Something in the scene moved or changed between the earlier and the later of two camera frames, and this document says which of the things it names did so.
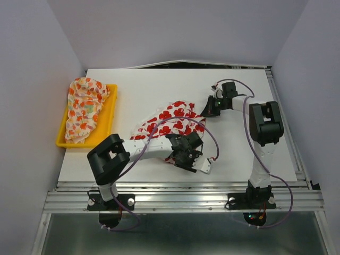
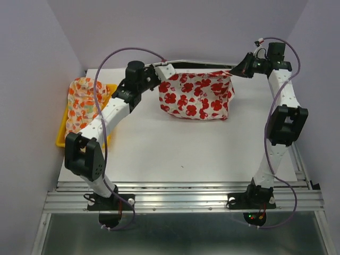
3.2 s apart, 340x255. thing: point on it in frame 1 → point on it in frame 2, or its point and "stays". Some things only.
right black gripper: [209, 110] → [244, 68]
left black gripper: [195, 154] → [151, 69]
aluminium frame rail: [185, 197] stays
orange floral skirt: [85, 98] stays
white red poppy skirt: [177, 117] → [198, 96]
